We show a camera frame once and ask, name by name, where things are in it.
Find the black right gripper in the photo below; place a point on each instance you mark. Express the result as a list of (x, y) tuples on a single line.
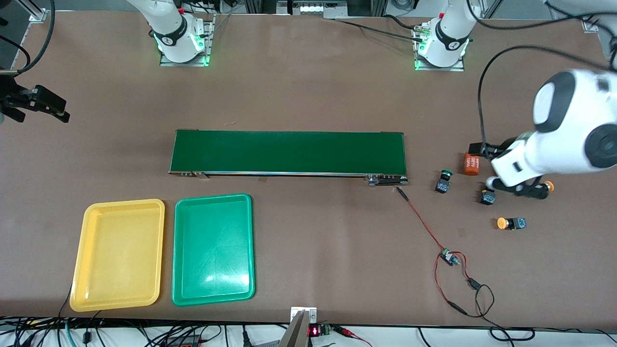
[(10, 95)]

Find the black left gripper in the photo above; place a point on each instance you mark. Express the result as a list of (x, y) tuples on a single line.
[(492, 150)]

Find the orange 4680 cylinder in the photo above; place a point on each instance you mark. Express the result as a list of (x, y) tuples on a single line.
[(473, 165)]

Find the green push button switch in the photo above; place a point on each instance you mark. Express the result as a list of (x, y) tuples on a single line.
[(488, 198), (442, 185)]

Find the yellow push button switch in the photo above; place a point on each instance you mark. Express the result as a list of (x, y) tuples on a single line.
[(518, 223), (550, 186)]

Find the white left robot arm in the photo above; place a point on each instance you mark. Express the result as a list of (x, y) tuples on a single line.
[(569, 144)]

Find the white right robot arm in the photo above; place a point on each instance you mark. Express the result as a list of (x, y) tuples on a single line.
[(168, 24)]

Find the green conveyor belt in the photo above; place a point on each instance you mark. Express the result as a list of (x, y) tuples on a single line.
[(376, 149)]

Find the small speed controller board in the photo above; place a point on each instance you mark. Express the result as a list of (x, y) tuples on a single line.
[(448, 257)]

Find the yellow plastic tray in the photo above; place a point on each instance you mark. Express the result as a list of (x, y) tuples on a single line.
[(118, 270)]

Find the metal box with white labels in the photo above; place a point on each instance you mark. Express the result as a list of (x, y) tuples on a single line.
[(313, 8)]

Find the red clip lead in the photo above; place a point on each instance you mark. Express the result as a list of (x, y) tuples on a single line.
[(344, 330)]

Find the green plastic tray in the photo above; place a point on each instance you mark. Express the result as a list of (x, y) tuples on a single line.
[(212, 279)]

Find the red digit display module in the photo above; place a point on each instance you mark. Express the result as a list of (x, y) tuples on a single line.
[(314, 331)]

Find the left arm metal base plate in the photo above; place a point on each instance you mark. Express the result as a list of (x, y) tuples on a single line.
[(458, 68)]

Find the silver aluminium frame bracket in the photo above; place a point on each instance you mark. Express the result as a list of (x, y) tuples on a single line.
[(37, 16), (590, 26)]

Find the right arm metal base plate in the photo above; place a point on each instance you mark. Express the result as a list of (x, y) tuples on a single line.
[(166, 63)]

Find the grey metal camera mount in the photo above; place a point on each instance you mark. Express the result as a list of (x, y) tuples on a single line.
[(299, 332)]

